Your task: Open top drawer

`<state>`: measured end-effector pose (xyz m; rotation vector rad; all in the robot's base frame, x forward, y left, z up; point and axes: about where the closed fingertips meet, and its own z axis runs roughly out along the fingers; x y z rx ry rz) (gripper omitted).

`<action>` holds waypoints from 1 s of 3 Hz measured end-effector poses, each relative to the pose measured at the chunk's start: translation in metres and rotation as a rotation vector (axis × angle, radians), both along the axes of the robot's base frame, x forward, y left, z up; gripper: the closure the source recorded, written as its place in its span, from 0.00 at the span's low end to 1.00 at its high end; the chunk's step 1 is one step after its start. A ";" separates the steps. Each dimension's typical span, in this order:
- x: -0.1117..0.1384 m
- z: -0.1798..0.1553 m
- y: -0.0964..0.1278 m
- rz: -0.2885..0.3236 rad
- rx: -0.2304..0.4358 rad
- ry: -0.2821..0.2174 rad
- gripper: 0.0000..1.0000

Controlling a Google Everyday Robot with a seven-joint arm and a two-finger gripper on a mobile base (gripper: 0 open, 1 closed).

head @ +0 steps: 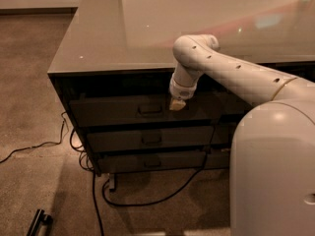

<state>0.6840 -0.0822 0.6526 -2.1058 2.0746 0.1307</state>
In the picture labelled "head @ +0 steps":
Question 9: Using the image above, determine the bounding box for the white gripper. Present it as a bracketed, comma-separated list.
[169, 78, 197, 111]

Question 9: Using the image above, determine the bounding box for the dark drawer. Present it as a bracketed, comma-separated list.
[205, 148, 230, 169]
[98, 150, 206, 173]
[68, 91, 254, 128]
[212, 123, 237, 145]
[87, 126, 214, 152]

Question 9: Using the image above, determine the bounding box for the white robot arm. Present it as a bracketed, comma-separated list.
[169, 34, 315, 111]

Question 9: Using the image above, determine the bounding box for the grey drawer cabinet counter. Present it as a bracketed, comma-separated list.
[46, 0, 315, 193]

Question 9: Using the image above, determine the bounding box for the black metal floor object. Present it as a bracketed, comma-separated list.
[27, 209, 53, 236]

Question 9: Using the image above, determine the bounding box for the thick black floor cable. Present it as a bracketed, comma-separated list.
[92, 125, 217, 236]

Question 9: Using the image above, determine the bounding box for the thin black floor cable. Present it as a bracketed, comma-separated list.
[0, 111, 68, 165]

